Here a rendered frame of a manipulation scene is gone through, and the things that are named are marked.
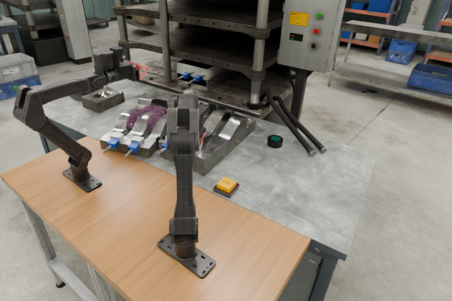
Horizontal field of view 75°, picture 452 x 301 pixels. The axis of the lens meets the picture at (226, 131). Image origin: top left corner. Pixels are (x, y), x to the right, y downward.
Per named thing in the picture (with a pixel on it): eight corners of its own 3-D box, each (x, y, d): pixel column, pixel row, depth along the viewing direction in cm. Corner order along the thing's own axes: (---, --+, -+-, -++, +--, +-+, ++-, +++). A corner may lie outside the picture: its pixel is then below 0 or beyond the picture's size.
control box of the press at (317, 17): (294, 210, 222) (339, -1, 147) (257, 195, 235) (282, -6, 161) (303, 194, 239) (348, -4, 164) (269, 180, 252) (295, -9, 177)
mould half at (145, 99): (149, 158, 139) (147, 138, 133) (101, 149, 144) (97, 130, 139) (187, 112, 181) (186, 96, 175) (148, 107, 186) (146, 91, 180)
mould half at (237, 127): (204, 176, 129) (204, 150, 122) (159, 156, 140) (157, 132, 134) (255, 129, 166) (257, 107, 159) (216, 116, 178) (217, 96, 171)
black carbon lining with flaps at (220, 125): (201, 152, 133) (201, 134, 128) (173, 141, 140) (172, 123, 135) (239, 121, 159) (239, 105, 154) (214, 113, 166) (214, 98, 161)
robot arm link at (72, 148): (85, 148, 125) (24, 100, 100) (95, 154, 122) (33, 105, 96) (75, 160, 123) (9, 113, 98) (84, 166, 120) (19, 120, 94)
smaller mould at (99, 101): (99, 113, 176) (97, 103, 173) (83, 107, 183) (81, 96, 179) (125, 101, 191) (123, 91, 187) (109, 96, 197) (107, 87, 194)
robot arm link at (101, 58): (104, 48, 119) (76, 54, 110) (118, 52, 115) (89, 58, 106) (108, 76, 125) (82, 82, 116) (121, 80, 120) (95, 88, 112)
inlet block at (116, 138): (109, 158, 133) (107, 148, 131) (99, 156, 134) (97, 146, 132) (125, 143, 144) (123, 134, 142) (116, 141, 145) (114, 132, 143)
